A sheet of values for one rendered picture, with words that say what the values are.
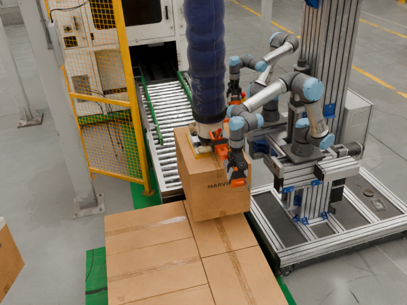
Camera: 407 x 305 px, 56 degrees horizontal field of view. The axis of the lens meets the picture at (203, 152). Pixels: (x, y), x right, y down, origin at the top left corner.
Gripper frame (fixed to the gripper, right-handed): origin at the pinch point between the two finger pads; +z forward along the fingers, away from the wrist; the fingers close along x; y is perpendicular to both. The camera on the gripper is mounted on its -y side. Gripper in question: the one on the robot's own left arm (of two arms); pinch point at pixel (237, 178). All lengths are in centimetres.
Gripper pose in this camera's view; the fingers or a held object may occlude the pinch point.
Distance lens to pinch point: 210.6
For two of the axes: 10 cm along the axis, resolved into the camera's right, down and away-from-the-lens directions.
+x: -9.7, 1.6, -1.7
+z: 0.4, 8.4, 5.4
